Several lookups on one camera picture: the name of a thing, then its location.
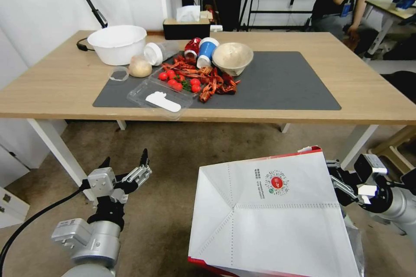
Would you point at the blue object on desk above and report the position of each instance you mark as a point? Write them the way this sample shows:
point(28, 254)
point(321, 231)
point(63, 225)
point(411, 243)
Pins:
point(403, 2)

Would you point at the clear plastic clamshell box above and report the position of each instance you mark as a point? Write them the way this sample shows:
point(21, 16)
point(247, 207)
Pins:
point(143, 95)

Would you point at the wooden desk white legs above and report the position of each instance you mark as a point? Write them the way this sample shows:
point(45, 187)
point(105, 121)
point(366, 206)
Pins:
point(386, 9)

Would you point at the blue id badge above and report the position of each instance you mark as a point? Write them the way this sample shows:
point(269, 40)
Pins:
point(345, 10)

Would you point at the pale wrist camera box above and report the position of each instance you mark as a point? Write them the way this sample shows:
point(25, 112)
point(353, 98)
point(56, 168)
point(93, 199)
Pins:
point(101, 181)
point(370, 165)

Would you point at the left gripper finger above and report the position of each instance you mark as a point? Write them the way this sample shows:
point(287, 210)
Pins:
point(105, 163)
point(140, 171)

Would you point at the grey table mat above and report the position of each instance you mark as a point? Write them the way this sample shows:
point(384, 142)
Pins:
point(276, 88)

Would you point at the white tissue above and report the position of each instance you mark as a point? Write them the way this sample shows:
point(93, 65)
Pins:
point(188, 14)

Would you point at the red crayfish shell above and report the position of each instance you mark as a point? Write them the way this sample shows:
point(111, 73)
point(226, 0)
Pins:
point(206, 92)
point(205, 71)
point(227, 85)
point(180, 64)

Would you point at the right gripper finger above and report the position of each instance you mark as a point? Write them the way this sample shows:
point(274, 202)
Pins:
point(344, 187)
point(333, 164)

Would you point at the blue paper cup white lid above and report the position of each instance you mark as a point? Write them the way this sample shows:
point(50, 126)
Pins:
point(208, 51)

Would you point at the round clear plastic lid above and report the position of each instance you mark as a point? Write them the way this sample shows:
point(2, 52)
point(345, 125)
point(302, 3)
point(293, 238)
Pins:
point(113, 77)

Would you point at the large white plastic bowl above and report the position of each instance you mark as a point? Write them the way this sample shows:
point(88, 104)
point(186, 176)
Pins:
point(118, 46)

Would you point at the white cabinet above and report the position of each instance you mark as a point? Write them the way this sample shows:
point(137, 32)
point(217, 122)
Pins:
point(9, 205)

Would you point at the white red delivery bag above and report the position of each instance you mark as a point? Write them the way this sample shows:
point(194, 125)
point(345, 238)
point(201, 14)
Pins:
point(276, 225)

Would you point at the person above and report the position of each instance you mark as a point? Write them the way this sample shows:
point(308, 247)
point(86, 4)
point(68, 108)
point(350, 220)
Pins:
point(328, 4)

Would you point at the small white box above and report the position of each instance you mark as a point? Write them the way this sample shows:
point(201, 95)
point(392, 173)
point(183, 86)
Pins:
point(216, 28)

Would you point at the red drink can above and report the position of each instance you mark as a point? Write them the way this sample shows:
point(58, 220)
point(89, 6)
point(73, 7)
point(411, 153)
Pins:
point(192, 48)

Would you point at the wooden stool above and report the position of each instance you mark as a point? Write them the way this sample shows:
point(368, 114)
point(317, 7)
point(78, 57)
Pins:
point(395, 152)

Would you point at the wooden table white legs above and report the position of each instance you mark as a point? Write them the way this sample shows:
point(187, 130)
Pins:
point(325, 62)

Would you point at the bun in plastic wrap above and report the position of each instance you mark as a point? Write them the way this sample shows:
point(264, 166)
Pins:
point(139, 66)

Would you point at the clear jar white lid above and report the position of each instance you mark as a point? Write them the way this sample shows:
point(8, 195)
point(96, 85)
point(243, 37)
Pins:
point(159, 51)

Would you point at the black tissue box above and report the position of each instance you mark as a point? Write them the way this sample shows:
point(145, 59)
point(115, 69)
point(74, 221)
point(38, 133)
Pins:
point(185, 30)

